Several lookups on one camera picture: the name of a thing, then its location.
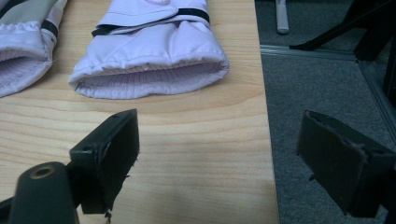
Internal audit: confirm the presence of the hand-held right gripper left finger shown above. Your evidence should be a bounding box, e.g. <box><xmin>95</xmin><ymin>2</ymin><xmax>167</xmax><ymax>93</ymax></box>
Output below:
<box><xmin>68</xmin><ymin>108</ymin><xmax>140</xmax><ymax>216</ymax></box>

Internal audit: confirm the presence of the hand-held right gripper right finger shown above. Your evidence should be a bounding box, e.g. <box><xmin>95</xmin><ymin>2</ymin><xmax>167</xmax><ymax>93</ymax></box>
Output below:
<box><xmin>296</xmin><ymin>109</ymin><xmax>396</xmax><ymax>218</ymax></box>

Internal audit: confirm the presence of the lilac padded glove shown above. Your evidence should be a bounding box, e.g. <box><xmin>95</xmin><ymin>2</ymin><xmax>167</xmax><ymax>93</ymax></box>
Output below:
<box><xmin>0</xmin><ymin>0</ymin><xmax>69</xmax><ymax>99</ymax></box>
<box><xmin>67</xmin><ymin>0</ymin><xmax>231</xmax><ymax>101</ymax></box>

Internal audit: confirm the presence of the black stand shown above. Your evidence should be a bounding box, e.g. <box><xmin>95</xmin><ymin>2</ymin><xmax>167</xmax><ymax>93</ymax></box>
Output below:
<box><xmin>289</xmin><ymin>0</ymin><xmax>396</xmax><ymax>101</ymax></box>

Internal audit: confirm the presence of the white pole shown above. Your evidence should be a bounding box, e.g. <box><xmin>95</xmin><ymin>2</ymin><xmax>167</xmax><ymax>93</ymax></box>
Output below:
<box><xmin>275</xmin><ymin>0</ymin><xmax>290</xmax><ymax>35</ymax></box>

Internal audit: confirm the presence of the metal floor rail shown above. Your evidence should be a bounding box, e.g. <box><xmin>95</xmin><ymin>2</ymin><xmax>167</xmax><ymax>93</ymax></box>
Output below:
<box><xmin>260</xmin><ymin>44</ymin><xmax>396</xmax><ymax>144</ymax></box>

